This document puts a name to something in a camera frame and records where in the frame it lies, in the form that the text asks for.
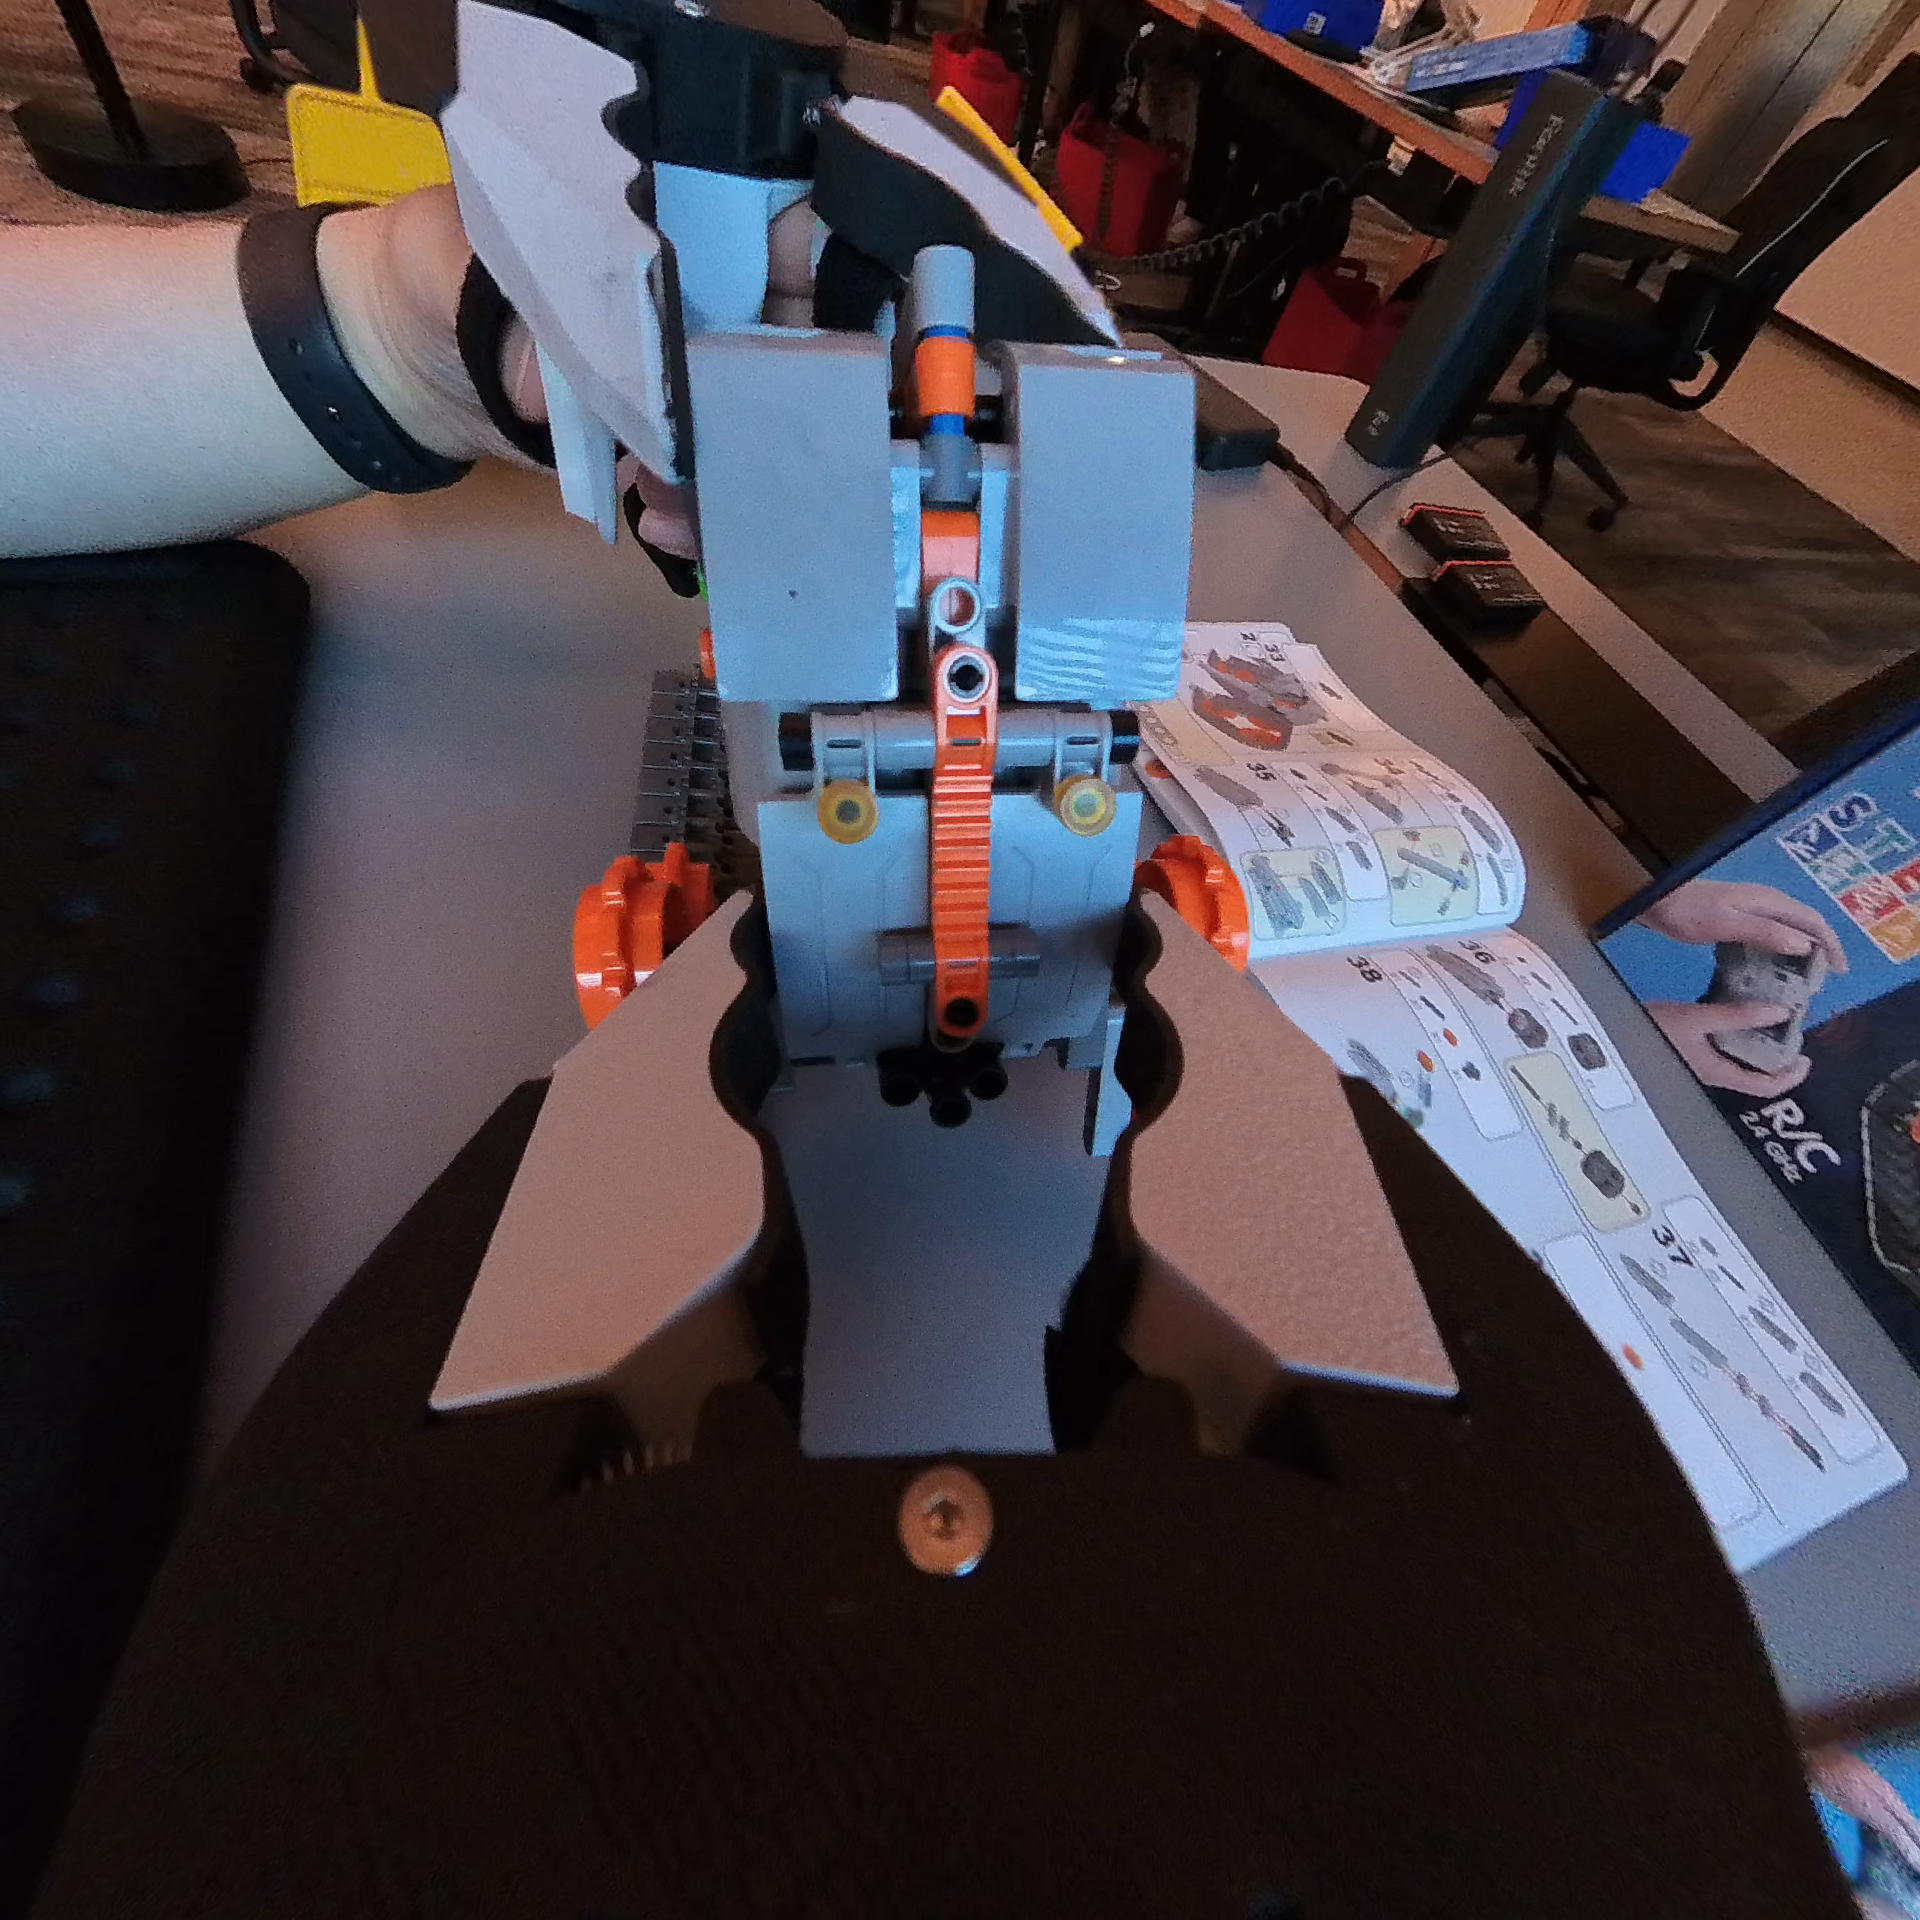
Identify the yellow plastic bin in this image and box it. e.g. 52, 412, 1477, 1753
281, 17, 1085, 261

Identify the red container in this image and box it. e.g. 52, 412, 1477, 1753
1048, 103, 1191, 261
1260, 256, 1414, 379
928, 28, 1032, 147

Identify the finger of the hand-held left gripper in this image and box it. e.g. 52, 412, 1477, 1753
441, 0, 694, 482
814, 95, 1121, 348

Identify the black perforated chair back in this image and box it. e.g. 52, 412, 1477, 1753
0, 537, 313, 1802

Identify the grey orange toy robot model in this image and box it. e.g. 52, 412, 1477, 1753
567, 245, 1256, 1169

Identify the grey desk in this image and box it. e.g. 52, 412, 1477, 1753
191, 349, 1920, 1745

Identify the person's left hand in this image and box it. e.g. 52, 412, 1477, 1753
316, 187, 565, 489

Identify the blue robot kit box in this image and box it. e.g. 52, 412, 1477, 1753
1587, 727, 1920, 1346

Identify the black coiled cable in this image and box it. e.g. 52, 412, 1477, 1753
1084, 169, 1361, 282

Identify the black power adapter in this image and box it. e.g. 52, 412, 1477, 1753
1188, 369, 1287, 472

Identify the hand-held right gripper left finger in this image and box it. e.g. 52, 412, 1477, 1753
428, 891, 776, 1420

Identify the black floor lamp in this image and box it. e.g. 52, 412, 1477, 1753
11, 0, 252, 216

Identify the grey track chain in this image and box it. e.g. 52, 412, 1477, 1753
631, 668, 760, 875

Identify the black office chair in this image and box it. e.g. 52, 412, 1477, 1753
1497, 57, 1920, 531

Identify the person's left forearm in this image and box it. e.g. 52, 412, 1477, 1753
0, 217, 349, 561

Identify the open instruction booklet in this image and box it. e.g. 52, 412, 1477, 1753
1124, 620, 1910, 1578

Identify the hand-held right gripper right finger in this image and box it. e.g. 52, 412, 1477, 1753
1071, 889, 1461, 1426

